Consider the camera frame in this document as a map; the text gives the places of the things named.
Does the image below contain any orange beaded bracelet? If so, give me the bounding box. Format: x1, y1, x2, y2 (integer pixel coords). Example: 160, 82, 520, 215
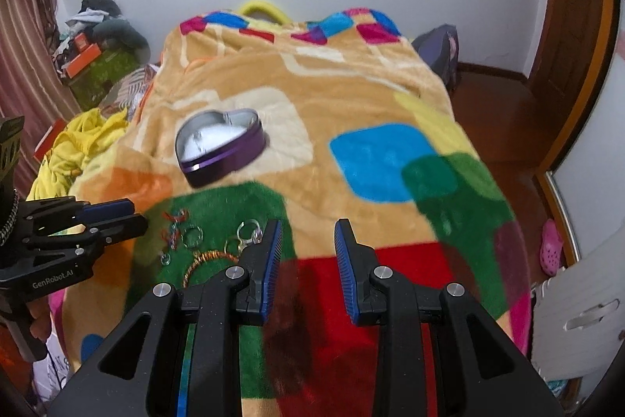
182, 251, 240, 289

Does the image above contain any colourful patchwork fleece blanket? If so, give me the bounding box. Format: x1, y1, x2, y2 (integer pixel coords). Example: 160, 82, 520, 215
27, 9, 534, 417

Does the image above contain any silver ring keychain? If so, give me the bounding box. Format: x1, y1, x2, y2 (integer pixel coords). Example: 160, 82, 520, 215
236, 218, 267, 248

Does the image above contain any striped brown curtain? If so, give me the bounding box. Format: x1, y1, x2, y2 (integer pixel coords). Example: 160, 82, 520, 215
0, 0, 83, 199

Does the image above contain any white printed bag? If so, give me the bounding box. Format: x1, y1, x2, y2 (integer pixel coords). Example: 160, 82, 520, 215
33, 333, 75, 404

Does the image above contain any wooden door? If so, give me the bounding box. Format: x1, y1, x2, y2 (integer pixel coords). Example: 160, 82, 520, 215
526, 0, 617, 176

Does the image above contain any person's left hand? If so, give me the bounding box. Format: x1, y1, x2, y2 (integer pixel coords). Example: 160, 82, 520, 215
27, 297, 54, 337

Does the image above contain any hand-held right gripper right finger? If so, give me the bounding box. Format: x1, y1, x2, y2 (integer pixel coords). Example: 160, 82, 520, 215
333, 218, 562, 417

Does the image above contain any yellow cloth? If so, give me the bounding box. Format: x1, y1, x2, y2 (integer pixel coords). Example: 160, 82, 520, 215
27, 107, 130, 204

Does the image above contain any red box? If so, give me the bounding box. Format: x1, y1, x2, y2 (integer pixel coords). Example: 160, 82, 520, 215
32, 118, 68, 165

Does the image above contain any white wardrobe door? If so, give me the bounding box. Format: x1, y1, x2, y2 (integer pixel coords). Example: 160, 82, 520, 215
549, 31, 625, 264

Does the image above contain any orange box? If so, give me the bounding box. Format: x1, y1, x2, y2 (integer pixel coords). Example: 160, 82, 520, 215
65, 33, 104, 79

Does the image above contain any multicolour beaded bracelet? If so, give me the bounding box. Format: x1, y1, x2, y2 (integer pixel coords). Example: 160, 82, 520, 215
161, 209, 191, 243

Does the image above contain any pile of clothes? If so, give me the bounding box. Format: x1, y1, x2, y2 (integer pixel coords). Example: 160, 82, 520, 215
65, 0, 124, 38

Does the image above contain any purple backpack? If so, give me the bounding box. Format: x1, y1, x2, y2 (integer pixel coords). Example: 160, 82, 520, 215
411, 23, 460, 94

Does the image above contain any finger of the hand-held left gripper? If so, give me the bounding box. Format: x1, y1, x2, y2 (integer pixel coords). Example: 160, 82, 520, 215
23, 214, 148, 260
20, 197, 136, 233

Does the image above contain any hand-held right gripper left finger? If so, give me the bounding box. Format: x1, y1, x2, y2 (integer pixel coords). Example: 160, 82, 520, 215
49, 219, 284, 417

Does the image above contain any white plastic stool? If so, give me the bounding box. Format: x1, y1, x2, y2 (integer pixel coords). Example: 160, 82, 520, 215
529, 240, 625, 385

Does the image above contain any striped cloth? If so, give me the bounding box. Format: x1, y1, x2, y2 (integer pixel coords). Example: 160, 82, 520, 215
104, 64, 158, 111

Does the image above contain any purple heart-shaped tin box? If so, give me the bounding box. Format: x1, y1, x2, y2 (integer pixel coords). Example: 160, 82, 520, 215
175, 108, 268, 189

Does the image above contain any pink clog shoe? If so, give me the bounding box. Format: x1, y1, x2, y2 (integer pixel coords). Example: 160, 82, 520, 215
539, 218, 565, 277

